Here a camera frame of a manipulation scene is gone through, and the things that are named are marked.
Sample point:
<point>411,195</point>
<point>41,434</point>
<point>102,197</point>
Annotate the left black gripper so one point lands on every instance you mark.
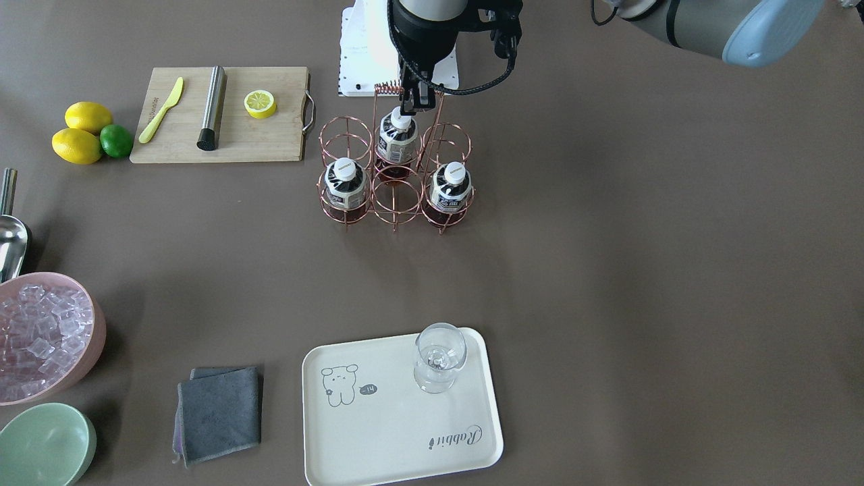
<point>423,42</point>

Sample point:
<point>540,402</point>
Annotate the copper wire bottle basket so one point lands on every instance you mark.
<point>397,202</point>

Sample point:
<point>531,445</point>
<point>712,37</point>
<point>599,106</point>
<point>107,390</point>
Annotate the tea bottle white cap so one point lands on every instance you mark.
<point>345,192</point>

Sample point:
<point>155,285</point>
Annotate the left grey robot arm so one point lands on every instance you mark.
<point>748,33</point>

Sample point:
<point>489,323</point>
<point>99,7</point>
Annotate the half lemon slice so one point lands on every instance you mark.
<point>260,104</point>

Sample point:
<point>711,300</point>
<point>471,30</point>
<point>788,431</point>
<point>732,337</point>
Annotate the bamboo cutting board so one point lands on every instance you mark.
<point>279,138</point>

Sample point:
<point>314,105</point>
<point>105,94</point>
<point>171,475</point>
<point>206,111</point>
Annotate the steel cylinder muddler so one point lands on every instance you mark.
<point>208,136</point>

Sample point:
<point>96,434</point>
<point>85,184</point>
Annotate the clear stemless glass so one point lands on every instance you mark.
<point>441,352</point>

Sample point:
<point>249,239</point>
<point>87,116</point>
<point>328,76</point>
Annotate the yellow plastic knife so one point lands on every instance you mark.
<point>171,101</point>

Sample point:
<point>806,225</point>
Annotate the green lime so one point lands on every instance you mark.
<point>116,141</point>

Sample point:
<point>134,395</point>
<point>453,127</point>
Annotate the cream rabbit tray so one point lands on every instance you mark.
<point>366,421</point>

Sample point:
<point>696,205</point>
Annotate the upper yellow lemon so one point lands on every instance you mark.
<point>89,116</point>

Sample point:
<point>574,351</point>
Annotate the yellow lemon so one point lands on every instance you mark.
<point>89,116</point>
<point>77,146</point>

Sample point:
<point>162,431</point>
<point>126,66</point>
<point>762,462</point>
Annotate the lower yellow lemon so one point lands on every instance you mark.
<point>77,146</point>

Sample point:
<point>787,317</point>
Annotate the grey folded cloth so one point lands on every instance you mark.
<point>218,413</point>

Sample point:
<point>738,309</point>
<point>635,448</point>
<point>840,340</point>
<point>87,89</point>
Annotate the steel ice scoop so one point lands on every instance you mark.
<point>15,235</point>

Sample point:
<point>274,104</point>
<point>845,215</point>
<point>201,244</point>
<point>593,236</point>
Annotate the pink bowl of ice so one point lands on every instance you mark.
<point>53,332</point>

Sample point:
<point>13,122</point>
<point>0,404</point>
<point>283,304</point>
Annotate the green empty bowl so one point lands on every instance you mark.
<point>48,444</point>

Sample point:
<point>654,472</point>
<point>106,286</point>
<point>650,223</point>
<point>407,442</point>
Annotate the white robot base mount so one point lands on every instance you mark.
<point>369,60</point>

